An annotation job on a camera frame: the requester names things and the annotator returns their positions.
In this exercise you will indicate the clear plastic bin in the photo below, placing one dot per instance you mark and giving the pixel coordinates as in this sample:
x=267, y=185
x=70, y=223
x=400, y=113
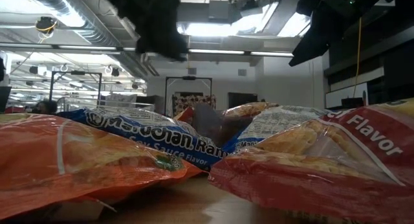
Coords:
x=97, y=101

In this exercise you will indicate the gray plastic bin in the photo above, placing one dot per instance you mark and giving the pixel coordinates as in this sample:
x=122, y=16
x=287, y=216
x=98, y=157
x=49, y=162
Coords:
x=210, y=127

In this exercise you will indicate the gray wall vent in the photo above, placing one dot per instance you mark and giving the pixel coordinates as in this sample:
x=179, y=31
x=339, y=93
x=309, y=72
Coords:
x=242, y=72
x=191, y=71

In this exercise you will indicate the person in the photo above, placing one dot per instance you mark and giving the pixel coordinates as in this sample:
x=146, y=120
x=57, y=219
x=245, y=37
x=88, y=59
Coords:
x=47, y=107

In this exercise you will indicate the blue soy sauce noodle pack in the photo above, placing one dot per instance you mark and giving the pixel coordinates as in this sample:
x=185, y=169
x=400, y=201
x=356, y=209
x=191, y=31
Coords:
x=155, y=140
x=278, y=127

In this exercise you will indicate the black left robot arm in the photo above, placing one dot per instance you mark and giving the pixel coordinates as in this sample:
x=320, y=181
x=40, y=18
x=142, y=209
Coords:
x=139, y=0

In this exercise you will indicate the red white patterned cloth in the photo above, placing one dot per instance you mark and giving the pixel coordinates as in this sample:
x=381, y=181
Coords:
x=184, y=102

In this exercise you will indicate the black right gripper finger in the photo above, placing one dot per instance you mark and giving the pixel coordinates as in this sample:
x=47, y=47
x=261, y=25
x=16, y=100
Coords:
x=310, y=49

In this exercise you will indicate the black monitor screen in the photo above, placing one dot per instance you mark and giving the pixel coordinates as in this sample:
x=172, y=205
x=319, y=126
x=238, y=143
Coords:
x=242, y=100

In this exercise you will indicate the black station frame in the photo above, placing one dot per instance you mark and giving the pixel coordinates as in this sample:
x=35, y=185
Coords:
x=189, y=77
x=77, y=72

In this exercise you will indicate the silver spiral air duct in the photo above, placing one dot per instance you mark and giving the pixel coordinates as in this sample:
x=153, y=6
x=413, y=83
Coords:
x=79, y=20

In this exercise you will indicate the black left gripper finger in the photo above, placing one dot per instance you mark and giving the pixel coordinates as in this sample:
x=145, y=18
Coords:
x=174, y=47
x=149, y=46

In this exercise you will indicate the long pendant light bar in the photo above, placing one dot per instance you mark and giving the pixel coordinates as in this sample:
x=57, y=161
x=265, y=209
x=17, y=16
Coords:
x=220, y=51

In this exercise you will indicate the black monitor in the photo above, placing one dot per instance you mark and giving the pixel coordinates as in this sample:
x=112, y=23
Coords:
x=4, y=99

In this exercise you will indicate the orange chicken noodle pack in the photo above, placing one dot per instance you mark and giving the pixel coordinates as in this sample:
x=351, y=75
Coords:
x=81, y=159

